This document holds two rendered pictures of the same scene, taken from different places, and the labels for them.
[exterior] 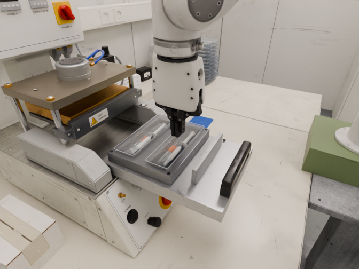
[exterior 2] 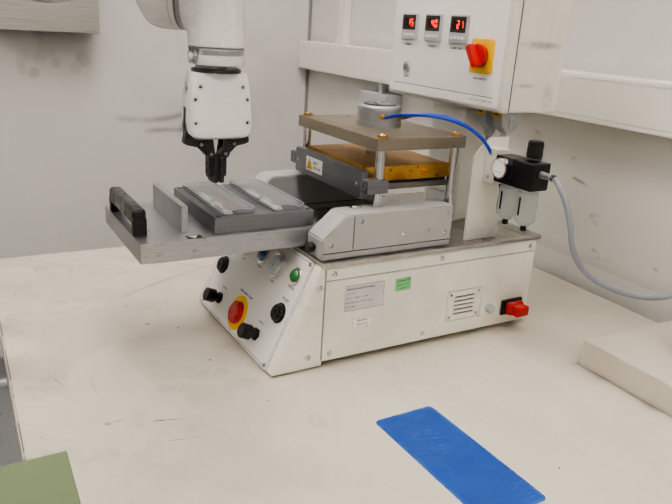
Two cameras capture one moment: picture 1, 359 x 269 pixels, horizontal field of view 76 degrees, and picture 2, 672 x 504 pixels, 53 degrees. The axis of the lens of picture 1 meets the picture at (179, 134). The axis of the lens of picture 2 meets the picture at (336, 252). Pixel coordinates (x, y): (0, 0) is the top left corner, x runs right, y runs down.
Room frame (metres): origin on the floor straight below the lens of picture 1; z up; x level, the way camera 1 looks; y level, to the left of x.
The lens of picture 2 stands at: (1.13, -0.81, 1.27)
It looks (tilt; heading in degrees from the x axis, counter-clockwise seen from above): 19 degrees down; 120
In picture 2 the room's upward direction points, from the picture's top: 4 degrees clockwise
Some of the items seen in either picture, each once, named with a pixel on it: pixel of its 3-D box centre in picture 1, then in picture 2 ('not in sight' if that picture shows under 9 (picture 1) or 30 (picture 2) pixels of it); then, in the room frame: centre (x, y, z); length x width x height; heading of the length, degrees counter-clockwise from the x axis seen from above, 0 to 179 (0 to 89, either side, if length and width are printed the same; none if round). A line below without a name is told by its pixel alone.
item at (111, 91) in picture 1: (82, 90); (378, 150); (0.58, 0.26, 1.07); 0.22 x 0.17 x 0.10; 151
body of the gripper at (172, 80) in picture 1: (177, 79); (216, 100); (0.43, 0.00, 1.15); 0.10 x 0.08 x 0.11; 61
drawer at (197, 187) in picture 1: (179, 153); (213, 214); (0.43, 0.00, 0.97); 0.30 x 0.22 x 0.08; 61
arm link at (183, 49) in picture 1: (178, 45); (214, 58); (0.43, 0.00, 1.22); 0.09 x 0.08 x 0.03; 61
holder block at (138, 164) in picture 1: (162, 143); (241, 205); (0.45, 0.04, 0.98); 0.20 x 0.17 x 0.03; 151
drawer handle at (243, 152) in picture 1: (237, 165); (127, 209); (0.36, -0.12, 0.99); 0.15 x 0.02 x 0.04; 151
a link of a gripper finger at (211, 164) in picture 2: (184, 123); (205, 161); (0.42, -0.01, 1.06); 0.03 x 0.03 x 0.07; 61
